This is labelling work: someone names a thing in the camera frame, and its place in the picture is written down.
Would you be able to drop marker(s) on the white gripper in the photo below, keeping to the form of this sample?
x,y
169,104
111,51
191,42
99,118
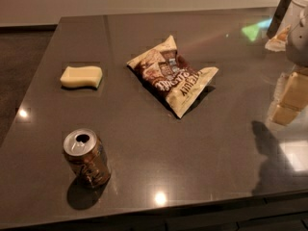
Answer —
x,y
298,47

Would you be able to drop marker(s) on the orange soda can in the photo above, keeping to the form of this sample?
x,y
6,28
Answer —
x,y
87,158

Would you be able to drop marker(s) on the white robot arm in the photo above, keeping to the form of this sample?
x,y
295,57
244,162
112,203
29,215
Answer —
x,y
285,14

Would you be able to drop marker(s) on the brown and cream snack bag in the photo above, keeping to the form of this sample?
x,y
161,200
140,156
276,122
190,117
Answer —
x,y
171,76

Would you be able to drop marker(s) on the yellow sponge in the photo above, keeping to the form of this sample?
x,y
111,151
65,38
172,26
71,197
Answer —
x,y
84,76

